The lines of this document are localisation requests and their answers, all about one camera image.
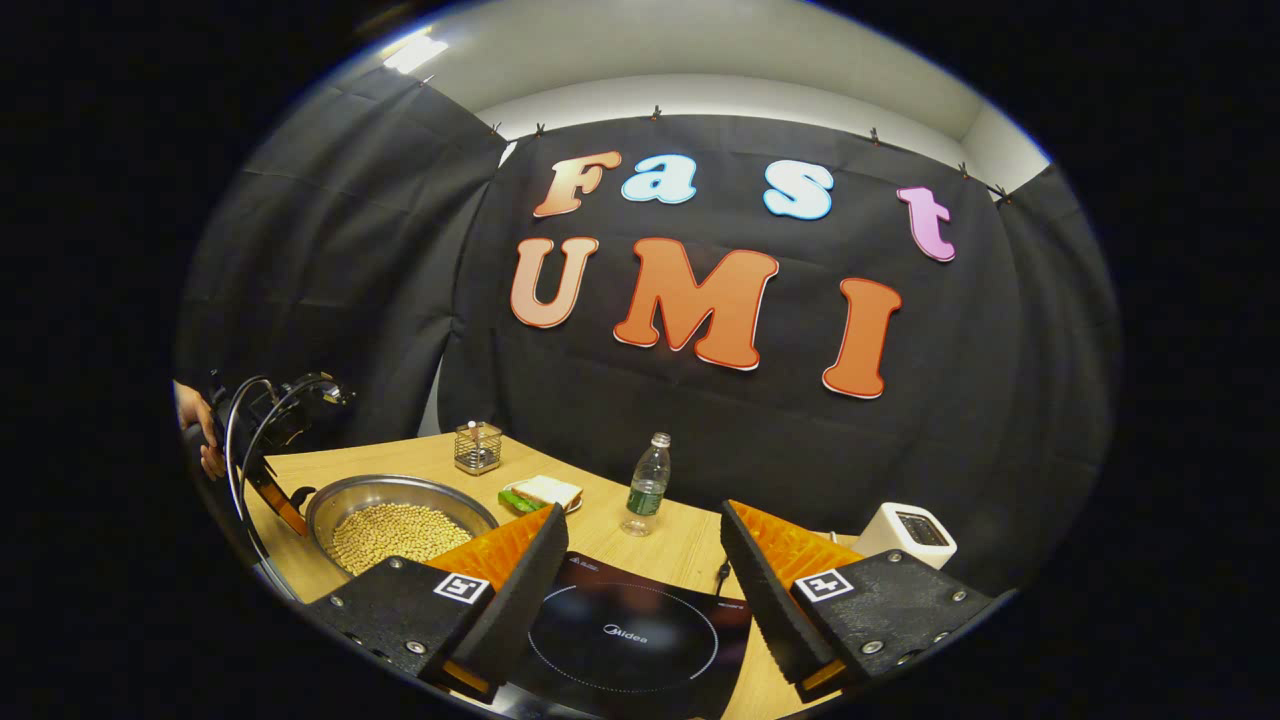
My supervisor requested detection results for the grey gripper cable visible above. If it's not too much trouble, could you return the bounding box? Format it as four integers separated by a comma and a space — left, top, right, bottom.
222, 375, 306, 603

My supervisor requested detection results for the black backdrop cloth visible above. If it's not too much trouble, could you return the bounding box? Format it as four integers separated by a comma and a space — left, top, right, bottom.
175, 70, 1121, 601

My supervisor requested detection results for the pile of yellow soybeans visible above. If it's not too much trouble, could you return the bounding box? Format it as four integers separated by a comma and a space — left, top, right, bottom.
330, 503, 473, 576

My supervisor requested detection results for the white toaster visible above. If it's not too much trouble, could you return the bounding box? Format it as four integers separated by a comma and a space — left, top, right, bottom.
850, 502, 959, 571

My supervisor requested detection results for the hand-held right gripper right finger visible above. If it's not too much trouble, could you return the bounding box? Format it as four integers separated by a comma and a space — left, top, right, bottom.
720, 499, 1016, 703

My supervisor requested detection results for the sandwich with lettuce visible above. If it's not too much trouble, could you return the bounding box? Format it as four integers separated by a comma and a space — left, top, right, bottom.
498, 475, 584, 516

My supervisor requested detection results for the black induction cooktop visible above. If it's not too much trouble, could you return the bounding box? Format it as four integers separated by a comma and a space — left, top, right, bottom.
500, 550, 753, 720

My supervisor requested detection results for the small glass holder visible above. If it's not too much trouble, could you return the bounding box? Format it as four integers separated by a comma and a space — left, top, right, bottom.
454, 421, 503, 476

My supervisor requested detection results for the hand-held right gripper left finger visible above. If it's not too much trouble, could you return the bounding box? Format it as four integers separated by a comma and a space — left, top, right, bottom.
305, 503, 571, 701

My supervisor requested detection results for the small ceiling light panel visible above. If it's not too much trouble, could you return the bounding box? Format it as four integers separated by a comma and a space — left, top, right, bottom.
383, 35, 451, 76

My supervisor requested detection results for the steel pot with black handle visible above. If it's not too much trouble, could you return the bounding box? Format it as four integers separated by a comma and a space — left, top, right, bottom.
292, 474, 501, 581

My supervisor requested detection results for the clear plastic water bottle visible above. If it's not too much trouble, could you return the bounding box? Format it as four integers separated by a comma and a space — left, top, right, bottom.
620, 432, 673, 538

